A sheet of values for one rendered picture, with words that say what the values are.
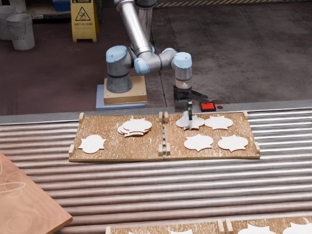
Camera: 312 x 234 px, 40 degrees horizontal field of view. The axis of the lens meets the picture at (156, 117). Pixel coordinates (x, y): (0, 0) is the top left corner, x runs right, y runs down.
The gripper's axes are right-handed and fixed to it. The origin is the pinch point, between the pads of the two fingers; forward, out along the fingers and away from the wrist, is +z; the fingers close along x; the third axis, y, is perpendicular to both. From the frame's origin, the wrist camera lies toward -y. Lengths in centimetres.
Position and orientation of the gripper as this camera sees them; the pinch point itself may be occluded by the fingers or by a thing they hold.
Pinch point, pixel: (190, 122)
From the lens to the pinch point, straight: 205.7
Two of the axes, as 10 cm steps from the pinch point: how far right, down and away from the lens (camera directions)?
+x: 0.2, 5.3, -8.5
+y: -10.0, 0.8, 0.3
